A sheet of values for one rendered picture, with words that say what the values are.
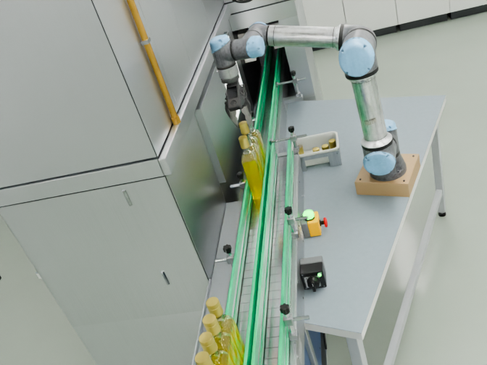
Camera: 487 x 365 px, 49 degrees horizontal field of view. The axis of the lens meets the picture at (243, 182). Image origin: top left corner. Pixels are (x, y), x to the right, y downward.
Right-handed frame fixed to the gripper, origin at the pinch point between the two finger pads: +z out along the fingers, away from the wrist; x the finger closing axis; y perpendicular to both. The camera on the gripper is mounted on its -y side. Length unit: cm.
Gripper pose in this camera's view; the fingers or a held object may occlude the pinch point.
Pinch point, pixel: (243, 124)
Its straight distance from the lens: 211.9
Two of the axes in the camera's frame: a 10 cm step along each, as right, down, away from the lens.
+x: -9.6, 1.7, 2.3
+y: 1.0, -5.6, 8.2
